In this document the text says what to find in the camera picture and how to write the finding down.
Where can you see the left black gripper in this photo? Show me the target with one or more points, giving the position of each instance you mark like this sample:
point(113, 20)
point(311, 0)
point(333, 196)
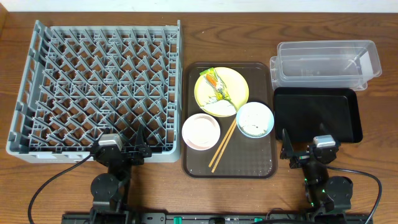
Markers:
point(123, 154)

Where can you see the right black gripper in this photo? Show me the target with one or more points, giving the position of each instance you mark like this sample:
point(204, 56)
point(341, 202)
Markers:
point(303, 157)

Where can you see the rice food scraps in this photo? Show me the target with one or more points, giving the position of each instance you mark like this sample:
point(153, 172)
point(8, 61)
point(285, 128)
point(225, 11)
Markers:
point(254, 123)

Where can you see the light blue bowl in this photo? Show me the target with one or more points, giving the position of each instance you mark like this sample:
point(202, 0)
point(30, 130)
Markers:
point(258, 107)

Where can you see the pink round bowl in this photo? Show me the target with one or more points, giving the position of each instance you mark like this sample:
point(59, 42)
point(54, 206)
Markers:
point(201, 132)

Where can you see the green orange snack wrapper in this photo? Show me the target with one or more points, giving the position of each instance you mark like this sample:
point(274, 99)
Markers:
point(214, 80)

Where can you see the white tissue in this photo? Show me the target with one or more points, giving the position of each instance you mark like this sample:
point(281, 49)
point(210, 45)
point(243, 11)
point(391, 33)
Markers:
point(220, 108)

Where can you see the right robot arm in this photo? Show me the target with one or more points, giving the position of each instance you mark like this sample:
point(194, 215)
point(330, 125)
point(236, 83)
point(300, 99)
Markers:
point(330, 197)

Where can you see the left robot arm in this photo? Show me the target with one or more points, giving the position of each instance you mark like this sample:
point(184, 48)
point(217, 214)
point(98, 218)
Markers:
point(110, 189)

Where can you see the black waste tray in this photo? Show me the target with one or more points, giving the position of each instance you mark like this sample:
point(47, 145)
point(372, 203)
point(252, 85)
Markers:
point(301, 110)

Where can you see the grey dishwasher rack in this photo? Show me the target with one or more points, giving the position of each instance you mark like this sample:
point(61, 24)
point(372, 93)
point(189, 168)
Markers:
point(81, 80)

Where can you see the clear plastic waste bin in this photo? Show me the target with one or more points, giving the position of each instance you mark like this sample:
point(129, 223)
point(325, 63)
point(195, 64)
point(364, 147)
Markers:
point(325, 64)

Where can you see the brown plastic serving tray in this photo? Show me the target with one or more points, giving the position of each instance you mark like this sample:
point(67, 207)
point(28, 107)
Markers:
point(243, 157)

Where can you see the yellow round plate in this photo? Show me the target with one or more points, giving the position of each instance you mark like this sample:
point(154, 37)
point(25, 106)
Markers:
point(236, 84)

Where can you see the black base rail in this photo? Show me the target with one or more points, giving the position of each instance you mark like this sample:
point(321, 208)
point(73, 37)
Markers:
point(153, 218)

